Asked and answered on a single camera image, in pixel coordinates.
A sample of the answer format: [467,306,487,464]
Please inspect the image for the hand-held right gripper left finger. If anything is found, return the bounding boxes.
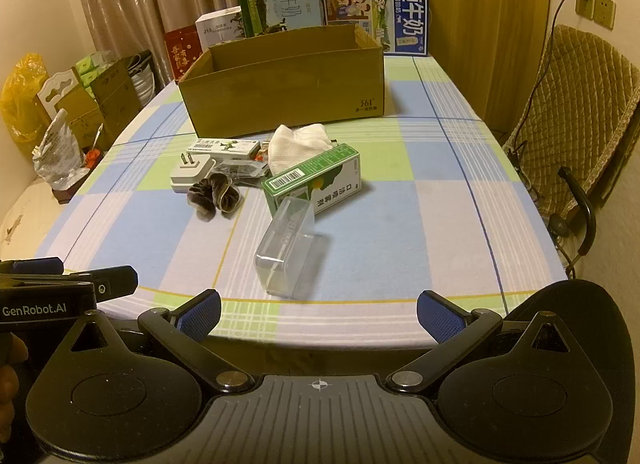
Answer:
[50,289,254,395]

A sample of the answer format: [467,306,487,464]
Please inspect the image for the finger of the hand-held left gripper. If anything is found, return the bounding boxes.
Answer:
[60,265,139,303]
[0,257,64,276]

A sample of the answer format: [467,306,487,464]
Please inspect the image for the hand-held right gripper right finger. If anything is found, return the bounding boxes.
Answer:
[386,289,589,395]

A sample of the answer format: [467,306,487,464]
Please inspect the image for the clear plastic box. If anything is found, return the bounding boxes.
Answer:
[254,196,331,301]

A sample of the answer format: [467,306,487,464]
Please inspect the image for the white power adapter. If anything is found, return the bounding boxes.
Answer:
[169,151,217,194]

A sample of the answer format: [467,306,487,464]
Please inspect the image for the clear plastic packet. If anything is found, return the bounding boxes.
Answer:
[212,160,266,187]

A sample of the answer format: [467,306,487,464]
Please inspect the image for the green medicine box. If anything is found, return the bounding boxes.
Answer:
[261,142,362,217]

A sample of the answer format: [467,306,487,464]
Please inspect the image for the white knitted cloth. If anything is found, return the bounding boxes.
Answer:
[268,124,335,175]

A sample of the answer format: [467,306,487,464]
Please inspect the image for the brown cardboard box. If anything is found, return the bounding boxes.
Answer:
[178,24,386,140]

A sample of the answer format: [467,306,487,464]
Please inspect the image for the person's left hand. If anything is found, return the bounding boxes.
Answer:
[0,333,29,447]

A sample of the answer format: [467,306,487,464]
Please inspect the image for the dark wooden stand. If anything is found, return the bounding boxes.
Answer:
[50,171,93,202]

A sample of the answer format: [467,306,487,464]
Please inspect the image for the silver plastic bag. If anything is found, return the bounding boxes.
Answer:
[32,108,88,190]

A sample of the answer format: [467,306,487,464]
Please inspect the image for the dark hair scrunchie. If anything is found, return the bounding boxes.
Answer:
[186,175,244,222]

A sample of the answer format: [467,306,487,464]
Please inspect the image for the small brown carton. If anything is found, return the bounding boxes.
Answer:
[50,86,106,152]

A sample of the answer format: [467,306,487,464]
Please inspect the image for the flat white green box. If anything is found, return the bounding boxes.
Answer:
[186,138,262,162]

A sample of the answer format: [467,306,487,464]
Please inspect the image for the yellow plastic bag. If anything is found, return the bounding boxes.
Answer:
[0,53,51,155]

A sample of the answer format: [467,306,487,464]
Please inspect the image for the white cardboard cutout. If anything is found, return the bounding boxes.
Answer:
[34,68,83,120]

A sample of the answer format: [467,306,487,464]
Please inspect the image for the large brown carton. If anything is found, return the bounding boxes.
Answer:
[87,58,144,145]

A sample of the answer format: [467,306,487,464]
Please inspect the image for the green tissue packs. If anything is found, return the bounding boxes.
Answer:
[75,50,113,90]

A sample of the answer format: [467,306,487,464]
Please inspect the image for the black paper bag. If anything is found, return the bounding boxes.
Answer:
[124,49,163,107]

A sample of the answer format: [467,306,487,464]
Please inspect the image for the red gift box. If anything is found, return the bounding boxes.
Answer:
[164,26,203,82]

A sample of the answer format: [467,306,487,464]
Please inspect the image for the quilted cover chair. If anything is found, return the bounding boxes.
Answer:
[502,24,640,280]

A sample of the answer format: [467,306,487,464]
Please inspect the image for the white humidifier box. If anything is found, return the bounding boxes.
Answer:
[195,7,246,51]

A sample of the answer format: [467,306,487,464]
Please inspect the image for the wooden wardrobe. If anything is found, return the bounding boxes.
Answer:
[377,0,556,135]

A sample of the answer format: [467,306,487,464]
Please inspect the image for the blue milk carton box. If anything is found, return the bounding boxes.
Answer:
[320,0,430,59]

